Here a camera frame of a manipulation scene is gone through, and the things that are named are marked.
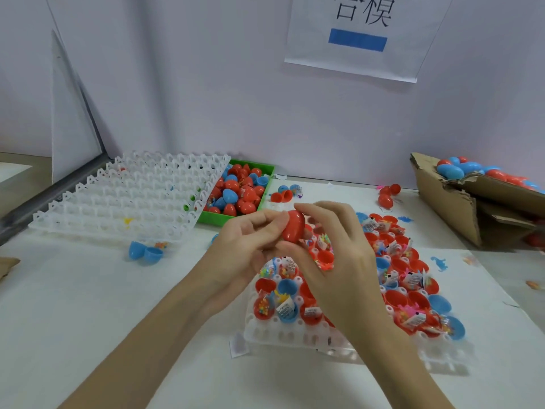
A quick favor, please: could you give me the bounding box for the small capsule cluster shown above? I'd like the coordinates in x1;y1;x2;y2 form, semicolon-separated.
270;183;303;203

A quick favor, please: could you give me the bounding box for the pile of finished eggs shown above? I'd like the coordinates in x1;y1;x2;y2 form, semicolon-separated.
435;156;545;193

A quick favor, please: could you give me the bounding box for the clear plastic egg tray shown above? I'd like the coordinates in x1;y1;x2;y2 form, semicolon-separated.
28;151;233;244
242;208;473;367

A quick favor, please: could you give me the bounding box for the person's right forearm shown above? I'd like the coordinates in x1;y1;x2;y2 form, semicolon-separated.
349;311;456;409

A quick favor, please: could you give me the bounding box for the person's left hand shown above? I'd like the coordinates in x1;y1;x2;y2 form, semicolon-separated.
183;208;295;316

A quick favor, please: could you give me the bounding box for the cardboard box of capsules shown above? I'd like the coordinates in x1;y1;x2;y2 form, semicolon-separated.
410;152;545;251

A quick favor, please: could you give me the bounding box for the small white paper slip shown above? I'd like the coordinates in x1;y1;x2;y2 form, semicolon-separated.
230;333;250;358

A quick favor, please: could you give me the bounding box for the blue egg shell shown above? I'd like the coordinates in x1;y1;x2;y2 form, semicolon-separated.
128;240;165;266

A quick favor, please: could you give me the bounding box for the green plastic tray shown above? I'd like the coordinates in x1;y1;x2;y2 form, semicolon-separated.
198;159;276;228

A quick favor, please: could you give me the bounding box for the clear triangular panel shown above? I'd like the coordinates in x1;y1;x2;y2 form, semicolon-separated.
51;30;105;184

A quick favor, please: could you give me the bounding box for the person's left forearm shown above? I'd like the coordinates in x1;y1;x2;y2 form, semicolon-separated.
60;281;214;409

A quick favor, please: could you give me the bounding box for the person's right hand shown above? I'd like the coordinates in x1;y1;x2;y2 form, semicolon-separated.
276;200;395;337

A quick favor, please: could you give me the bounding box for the white paper sign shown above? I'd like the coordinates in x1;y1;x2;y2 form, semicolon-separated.
284;0;456;84

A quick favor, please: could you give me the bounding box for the grey metal rail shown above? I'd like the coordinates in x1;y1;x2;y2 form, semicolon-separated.
0;153;112;244

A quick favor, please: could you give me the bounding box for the flat brown cardboard sheet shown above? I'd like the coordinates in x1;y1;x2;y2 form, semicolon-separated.
0;256;20;282

